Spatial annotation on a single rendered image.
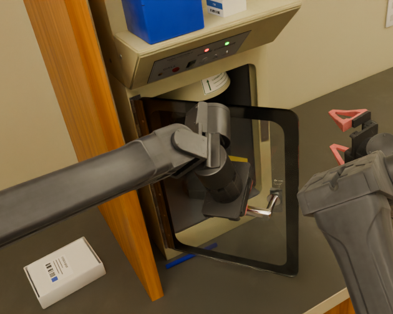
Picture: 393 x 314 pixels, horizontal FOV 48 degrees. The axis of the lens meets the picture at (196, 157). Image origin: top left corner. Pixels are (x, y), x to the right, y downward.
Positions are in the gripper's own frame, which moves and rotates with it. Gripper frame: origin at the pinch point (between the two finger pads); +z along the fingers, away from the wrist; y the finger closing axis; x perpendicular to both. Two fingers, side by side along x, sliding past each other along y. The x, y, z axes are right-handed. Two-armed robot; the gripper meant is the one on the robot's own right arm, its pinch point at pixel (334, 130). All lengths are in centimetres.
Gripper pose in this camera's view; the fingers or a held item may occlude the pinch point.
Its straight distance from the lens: 102.7
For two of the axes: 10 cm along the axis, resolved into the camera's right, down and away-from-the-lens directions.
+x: -8.4, 4.7, -2.7
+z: -4.9, -4.7, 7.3
